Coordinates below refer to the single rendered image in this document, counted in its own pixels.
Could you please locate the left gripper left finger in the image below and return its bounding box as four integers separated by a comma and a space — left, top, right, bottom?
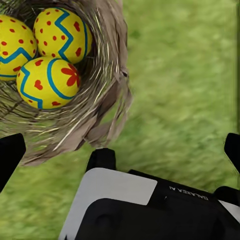
0, 133, 26, 193

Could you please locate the wicker basket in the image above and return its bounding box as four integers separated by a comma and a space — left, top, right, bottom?
0, 0, 135, 167

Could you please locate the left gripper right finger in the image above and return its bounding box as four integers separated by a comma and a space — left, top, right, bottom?
224, 133, 240, 173

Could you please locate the easter egg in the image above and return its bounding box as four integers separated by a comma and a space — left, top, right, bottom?
0, 13, 39, 82
33, 7, 94, 66
15, 56, 82, 110

